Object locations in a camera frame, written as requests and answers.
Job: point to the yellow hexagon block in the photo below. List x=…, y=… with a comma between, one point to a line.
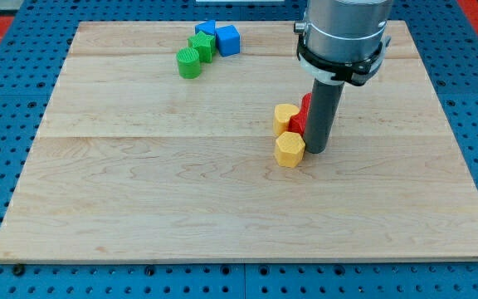
x=289, y=149

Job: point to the yellow heart block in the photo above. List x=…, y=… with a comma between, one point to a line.
x=282, y=116

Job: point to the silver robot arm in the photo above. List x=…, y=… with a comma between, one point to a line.
x=342, y=40

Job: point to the red block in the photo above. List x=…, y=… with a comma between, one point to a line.
x=298, y=122

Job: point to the wooden board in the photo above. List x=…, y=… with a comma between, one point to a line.
x=132, y=164

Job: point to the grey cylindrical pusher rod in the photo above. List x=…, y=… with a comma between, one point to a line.
x=324, y=103

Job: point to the green cylinder block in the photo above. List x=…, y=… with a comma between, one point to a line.
x=188, y=61

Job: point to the green star block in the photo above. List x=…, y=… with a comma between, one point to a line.
x=204, y=44

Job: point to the blue cube block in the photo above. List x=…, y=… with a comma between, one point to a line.
x=228, y=40

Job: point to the blue pentagon block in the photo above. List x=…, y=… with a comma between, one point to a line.
x=208, y=27

